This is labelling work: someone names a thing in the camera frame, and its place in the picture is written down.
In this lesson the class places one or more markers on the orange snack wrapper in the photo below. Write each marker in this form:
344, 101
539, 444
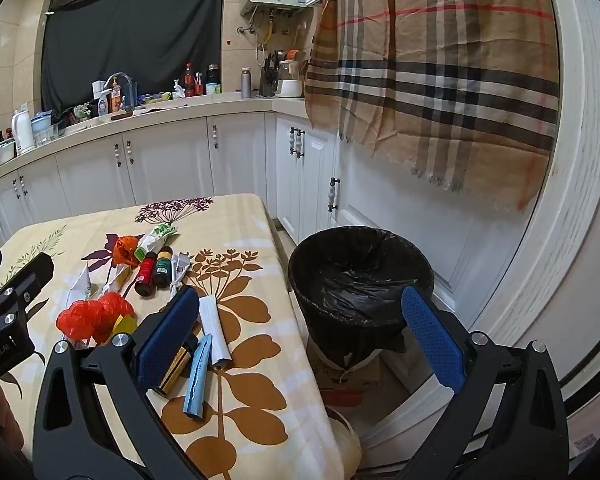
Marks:
126, 250

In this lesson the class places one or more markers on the red sauce bottles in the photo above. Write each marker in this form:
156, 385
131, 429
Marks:
198, 86

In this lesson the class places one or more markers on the green label dark bottle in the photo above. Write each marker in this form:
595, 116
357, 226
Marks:
163, 269

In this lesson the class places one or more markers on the red plastic bag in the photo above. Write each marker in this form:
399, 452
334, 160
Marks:
87, 320

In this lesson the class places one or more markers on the red label dark bottle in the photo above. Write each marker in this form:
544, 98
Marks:
145, 275

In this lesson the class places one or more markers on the black knife block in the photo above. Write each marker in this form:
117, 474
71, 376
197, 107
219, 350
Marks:
267, 82

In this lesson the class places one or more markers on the white kitchen cabinets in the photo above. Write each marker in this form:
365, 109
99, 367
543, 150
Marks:
165, 160

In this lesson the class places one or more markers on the orange dish soap bottle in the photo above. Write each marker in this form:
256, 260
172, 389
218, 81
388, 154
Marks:
115, 100

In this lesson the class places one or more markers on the light blue toothpaste tube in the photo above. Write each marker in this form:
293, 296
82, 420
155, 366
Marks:
197, 380

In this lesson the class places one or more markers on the black curtain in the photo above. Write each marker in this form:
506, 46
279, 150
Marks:
130, 35

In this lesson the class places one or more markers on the steel thermos bottle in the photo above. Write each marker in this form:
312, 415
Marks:
246, 85

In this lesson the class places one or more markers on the white crumpled tube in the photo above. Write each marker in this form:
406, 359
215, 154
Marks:
180, 270

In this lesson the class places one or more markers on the yellow snack wrapper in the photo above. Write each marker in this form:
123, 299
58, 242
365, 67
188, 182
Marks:
124, 324

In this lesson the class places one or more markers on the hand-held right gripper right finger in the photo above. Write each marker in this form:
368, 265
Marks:
432, 340

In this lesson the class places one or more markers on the white bowl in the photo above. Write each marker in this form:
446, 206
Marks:
0, 155

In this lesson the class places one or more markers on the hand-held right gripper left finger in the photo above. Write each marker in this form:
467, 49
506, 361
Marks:
167, 332

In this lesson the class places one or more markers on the white teal tube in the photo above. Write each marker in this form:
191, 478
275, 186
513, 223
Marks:
215, 327

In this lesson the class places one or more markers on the white kitchen appliance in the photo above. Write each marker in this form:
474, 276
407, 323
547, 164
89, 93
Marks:
289, 85

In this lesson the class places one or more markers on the dark soda bottle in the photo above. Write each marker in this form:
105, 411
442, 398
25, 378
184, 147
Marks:
188, 82

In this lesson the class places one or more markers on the green white plastic bag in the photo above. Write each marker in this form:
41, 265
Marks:
155, 240

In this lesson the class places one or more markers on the green package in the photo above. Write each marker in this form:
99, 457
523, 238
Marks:
160, 96

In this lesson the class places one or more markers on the brown wooden board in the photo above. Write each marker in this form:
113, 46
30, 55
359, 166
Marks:
122, 115

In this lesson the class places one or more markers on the white door frame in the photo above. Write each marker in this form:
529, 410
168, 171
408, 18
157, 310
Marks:
580, 160

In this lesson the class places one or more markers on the floral tablecloth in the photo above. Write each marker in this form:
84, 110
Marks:
260, 280

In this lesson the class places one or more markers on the beige plaid cloth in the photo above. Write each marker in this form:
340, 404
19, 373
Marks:
430, 85

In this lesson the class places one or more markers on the dark capped bottle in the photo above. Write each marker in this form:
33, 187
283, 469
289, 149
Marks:
212, 80

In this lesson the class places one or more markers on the white spray bottle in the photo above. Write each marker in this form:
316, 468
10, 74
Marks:
101, 105

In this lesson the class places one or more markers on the black-lined trash bin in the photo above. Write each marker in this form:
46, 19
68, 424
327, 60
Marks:
360, 280

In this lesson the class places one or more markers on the metal faucet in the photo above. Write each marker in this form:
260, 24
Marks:
117, 76

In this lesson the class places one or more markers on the person's left forearm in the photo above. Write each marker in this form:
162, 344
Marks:
2, 410

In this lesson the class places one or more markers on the white folded paper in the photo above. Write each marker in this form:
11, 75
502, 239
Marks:
82, 287

